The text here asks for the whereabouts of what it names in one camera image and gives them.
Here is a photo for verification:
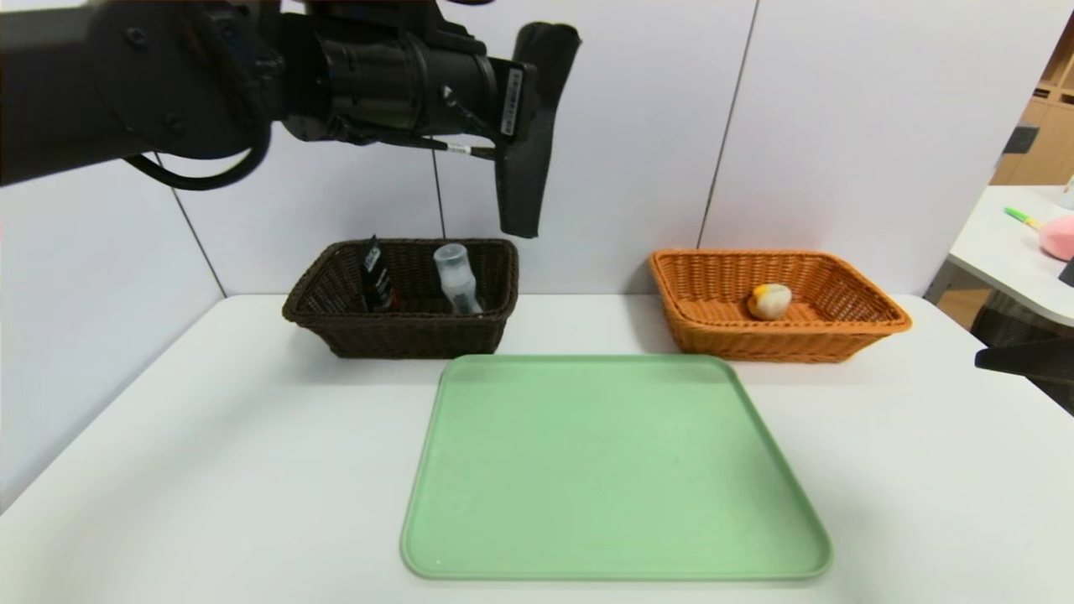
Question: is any translucent bottle with dark cap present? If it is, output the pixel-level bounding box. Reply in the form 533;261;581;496
433;243;485;316

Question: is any black glasses case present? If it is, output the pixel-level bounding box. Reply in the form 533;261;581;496
493;21;582;239

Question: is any dark cosmetic tube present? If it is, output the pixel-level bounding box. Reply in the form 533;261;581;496
359;237;398;314

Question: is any round yellow-orange toy bun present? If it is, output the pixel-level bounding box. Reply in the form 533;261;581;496
748;283;795;321

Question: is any dark brown wicker basket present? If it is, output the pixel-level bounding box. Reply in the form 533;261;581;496
282;238;521;360

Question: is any orange wicker basket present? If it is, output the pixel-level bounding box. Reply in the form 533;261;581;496
649;249;914;364

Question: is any light green plastic tray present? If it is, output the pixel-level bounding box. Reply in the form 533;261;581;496
401;353;833;581

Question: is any white side table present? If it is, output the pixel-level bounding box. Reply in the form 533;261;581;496
948;185;1074;328

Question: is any pink round object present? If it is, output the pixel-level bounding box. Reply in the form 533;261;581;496
1039;214;1074;263

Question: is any wooden shelf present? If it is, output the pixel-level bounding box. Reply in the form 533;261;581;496
988;8;1074;187

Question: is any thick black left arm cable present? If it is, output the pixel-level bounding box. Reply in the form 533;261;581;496
124;50;274;192

